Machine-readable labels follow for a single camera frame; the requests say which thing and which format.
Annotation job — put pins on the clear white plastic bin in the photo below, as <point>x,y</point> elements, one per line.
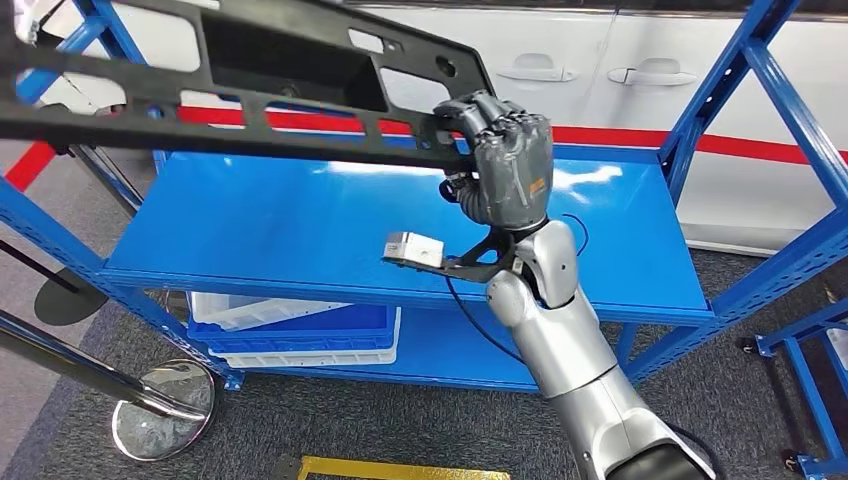
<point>252,314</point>

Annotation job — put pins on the red barrier belt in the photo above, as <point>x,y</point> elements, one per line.
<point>662,138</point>

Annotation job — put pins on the small blue metal rack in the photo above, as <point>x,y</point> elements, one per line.
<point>805,371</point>

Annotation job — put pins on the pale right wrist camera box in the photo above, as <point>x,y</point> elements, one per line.
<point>414,250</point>

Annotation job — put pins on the white bins in small rack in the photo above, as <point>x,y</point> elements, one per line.
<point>840,348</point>

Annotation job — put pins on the yellow floor tape square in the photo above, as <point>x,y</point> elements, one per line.
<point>397,470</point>

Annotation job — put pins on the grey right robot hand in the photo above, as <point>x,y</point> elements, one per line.
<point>513,172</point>

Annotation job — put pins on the black stanchion post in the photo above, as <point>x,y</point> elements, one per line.
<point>69,301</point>

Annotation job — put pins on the chrome stanchion post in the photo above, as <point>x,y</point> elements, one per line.
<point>166,411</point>
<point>109,179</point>

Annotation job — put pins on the black plastic car part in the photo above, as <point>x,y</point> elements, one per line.
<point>298,73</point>

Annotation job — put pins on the blue metal shelf rack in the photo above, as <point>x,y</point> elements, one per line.
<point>298,218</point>

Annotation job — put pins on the white car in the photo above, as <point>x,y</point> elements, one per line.
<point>729,185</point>

